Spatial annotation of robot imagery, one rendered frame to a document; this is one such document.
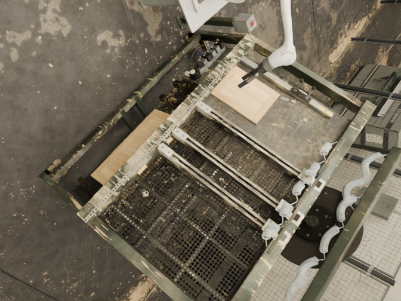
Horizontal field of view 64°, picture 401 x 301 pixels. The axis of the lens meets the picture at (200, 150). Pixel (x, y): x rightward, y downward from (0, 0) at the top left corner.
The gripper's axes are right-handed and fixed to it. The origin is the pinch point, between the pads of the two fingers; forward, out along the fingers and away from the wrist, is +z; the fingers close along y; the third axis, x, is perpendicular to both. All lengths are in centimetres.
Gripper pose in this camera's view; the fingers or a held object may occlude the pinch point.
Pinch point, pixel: (241, 82)
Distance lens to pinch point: 241.8
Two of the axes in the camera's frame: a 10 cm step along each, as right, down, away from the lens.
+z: -7.1, 4.0, 5.7
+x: -6.3, -7.2, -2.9
